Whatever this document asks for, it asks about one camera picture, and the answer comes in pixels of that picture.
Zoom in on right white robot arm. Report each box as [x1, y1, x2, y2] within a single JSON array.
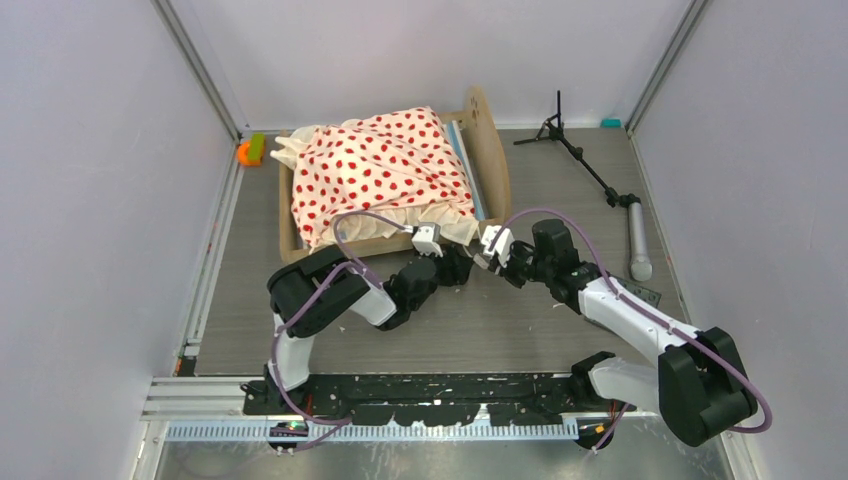
[[481, 219, 759, 446]]

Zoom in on strawberry print ruffled blanket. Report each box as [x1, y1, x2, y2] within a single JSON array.
[[270, 106, 479, 250]]

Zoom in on wooden pet bed frame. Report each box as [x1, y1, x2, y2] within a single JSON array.
[[278, 87, 512, 262]]

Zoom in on black tripod stand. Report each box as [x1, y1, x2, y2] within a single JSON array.
[[514, 90, 655, 284]]

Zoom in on orange green toy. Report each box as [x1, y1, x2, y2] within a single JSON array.
[[236, 132, 267, 167]]

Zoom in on blue striped mattress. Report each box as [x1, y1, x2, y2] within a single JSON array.
[[446, 120, 479, 197]]

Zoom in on teal small block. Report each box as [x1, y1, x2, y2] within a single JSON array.
[[600, 118, 623, 129]]

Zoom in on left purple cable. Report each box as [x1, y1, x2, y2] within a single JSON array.
[[269, 209, 439, 426]]

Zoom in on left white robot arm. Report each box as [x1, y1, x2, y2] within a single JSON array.
[[266, 221, 474, 414]]

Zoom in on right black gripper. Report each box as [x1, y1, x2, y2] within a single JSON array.
[[490, 240, 554, 288]]

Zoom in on purple cable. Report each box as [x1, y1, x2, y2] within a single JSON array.
[[269, 209, 439, 426], [497, 208, 773, 436]]

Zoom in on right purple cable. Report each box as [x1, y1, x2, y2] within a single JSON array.
[[497, 208, 773, 436]]

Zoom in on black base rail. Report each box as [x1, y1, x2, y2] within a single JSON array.
[[139, 371, 744, 445]]

